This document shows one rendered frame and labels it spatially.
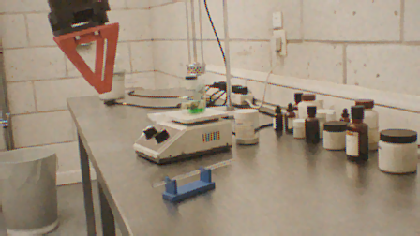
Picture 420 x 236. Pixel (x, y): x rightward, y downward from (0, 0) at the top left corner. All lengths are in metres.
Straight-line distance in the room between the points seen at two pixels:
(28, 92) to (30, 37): 0.37
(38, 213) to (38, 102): 1.03
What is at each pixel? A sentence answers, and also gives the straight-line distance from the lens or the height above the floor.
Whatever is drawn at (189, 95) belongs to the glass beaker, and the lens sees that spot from 1.12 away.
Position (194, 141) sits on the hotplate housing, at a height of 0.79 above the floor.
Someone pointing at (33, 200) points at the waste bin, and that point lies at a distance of 2.76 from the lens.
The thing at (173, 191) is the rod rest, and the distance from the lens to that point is 0.84.
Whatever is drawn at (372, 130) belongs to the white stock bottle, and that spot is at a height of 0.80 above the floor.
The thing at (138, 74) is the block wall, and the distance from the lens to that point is 3.62.
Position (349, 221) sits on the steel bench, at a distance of 0.75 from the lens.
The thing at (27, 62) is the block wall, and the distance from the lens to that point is 3.56.
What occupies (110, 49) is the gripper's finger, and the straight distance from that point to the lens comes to 0.56.
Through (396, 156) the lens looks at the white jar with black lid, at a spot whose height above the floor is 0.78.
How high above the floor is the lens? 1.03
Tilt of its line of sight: 10 degrees down
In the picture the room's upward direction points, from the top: 3 degrees counter-clockwise
